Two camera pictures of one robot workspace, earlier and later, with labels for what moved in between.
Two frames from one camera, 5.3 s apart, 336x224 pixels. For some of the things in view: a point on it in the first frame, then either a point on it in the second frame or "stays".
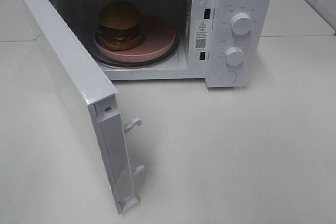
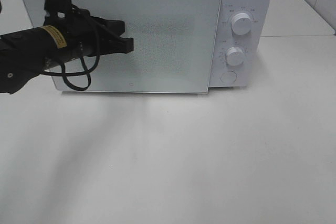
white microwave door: [91, 98] -> [175, 27]
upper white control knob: [241, 23] stays
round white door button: [229, 77] stays
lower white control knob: [234, 56] stays
